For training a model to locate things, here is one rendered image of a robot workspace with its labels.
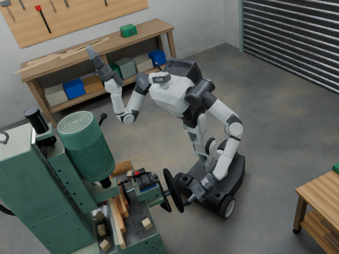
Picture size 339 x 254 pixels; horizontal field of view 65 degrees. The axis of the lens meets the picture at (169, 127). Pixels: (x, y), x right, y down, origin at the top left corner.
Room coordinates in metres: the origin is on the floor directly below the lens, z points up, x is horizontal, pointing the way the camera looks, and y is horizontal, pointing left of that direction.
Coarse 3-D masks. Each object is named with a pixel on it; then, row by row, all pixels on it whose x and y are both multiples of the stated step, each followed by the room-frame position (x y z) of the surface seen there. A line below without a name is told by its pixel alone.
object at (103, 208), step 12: (108, 216) 1.00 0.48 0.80; (96, 228) 0.94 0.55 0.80; (108, 228) 0.92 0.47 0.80; (96, 240) 0.86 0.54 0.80; (108, 240) 0.85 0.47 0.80; (72, 252) 0.83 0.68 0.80; (84, 252) 0.81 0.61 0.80; (96, 252) 0.79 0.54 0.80; (108, 252) 0.78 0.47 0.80; (132, 252) 0.79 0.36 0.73
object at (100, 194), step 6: (114, 180) 1.02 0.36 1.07; (96, 186) 1.01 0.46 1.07; (114, 186) 0.98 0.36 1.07; (96, 192) 0.97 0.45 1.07; (102, 192) 0.96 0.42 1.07; (108, 192) 0.97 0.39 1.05; (114, 192) 0.97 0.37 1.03; (120, 192) 0.98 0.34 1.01; (96, 198) 0.95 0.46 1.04; (102, 198) 0.96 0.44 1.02; (108, 198) 0.96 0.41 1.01
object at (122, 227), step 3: (114, 204) 0.97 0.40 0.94; (117, 204) 0.96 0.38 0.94; (117, 207) 0.94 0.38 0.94; (117, 210) 0.92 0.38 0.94; (117, 213) 0.91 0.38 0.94; (117, 216) 0.89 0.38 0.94; (120, 216) 0.88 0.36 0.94; (120, 219) 0.86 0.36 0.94; (120, 222) 0.84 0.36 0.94; (123, 222) 0.86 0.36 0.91; (120, 225) 0.83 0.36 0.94; (123, 225) 0.82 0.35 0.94; (120, 228) 0.81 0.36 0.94; (123, 228) 0.81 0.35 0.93; (123, 231) 0.81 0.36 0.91
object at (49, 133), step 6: (30, 108) 1.00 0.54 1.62; (36, 108) 0.99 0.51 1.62; (24, 114) 0.96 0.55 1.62; (30, 114) 0.95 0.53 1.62; (36, 114) 0.95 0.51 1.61; (30, 120) 0.95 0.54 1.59; (36, 120) 0.95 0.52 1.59; (42, 120) 0.97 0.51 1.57; (36, 126) 0.95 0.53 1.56; (42, 126) 0.95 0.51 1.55; (48, 126) 0.99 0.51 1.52; (36, 132) 0.95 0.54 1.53; (42, 132) 0.95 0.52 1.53; (48, 132) 0.95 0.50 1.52; (36, 138) 0.93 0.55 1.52; (42, 138) 0.93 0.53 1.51; (48, 138) 0.95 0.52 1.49; (54, 138) 0.97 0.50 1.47; (48, 144) 0.94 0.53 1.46
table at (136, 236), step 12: (120, 180) 1.17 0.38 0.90; (132, 192) 1.06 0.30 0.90; (132, 204) 0.97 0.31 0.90; (144, 204) 0.95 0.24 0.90; (156, 204) 0.97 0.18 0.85; (132, 216) 0.89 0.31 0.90; (144, 216) 0.88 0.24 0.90; (132, 228) 0.82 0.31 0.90; (144, 228) 0.80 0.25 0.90; (156, 228) 0.79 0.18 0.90; (132, 240) 0.75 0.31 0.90; (144, 240) 0.74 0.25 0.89; (156, 240) 0.75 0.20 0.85
